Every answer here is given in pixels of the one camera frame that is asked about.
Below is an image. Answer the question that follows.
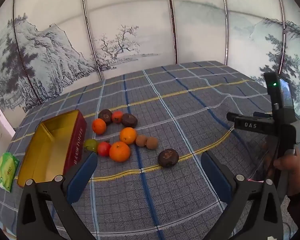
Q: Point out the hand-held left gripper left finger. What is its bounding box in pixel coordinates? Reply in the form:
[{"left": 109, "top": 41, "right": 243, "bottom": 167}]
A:
[{"left": 16, "top": 151, "right": 98, "bottom": 240}]

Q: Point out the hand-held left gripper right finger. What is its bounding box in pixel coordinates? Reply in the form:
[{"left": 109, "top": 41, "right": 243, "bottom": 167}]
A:
[{"left": 201, "top": 150, "right": 283, "bottom": 240}]

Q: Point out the green tomato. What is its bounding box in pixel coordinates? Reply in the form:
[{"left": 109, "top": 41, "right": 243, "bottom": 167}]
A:
[{"left": 84, "top": 139, "right": 99, "bottom": 152}]

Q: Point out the red tomato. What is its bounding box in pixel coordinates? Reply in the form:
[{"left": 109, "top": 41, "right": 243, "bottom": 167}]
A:
[
  {"left": 111, "top": 111, "right": 124, "bottom": 124},
  {"left": 97, "top": 141, "right": 112, "bottom": 157}
]

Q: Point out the red and gold tin box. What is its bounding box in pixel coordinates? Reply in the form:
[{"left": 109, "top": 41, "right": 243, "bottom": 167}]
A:
[{"left": 17, "top": 109, "right": 87, "bottom": 187}]

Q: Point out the orange mandarin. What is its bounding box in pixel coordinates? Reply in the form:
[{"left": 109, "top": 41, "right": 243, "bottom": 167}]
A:
[
  {"left": 119, "top": 127, "right": 137, "bottom": 145},
  {"left": 109, "top": 141, "right": 131, "bottom": 162},
  {"left": 92, "top": 118, "right": 107, "bottom": 135}
]

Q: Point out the dark brown mangosteen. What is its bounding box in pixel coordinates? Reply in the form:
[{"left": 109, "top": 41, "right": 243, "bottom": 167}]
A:
[
  {"left": 121, "top": 113, "right": 138, "bottom": 128},
  {"left": 98, "top": 109, "right": 113, "bottom": 125},
  {"left": 158, "top": 148, "right": 178, "bottom": 168}
]

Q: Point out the brown longan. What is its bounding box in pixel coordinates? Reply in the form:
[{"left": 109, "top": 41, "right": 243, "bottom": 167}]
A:
[
  {"left": 146, "top": 137, "right": 159, "bottom": 149},
  {"left": 135, "top": 134, "right": 148, "bottom": 146}
]

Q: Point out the person's right hand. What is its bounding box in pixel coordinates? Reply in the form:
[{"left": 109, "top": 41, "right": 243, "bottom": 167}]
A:
[{"left": 274, "top": 154, "right": 300, "bottom": 197}]

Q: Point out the blue plaid cloth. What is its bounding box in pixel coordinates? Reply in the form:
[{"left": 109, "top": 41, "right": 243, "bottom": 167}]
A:
[{"left": 0, "top": 60, "right": 300, "bottom": 240}]

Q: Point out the green tissue packet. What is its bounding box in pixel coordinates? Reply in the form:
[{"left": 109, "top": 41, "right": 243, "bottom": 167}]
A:
[{"left": 0, "top": 152, "right": 20, "bottom": 193}]

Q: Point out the ink landscape painted screen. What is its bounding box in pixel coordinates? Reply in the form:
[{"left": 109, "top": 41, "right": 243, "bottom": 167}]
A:
[{"left": 0, "top": 0, "right": 300, "bottom": 113}]

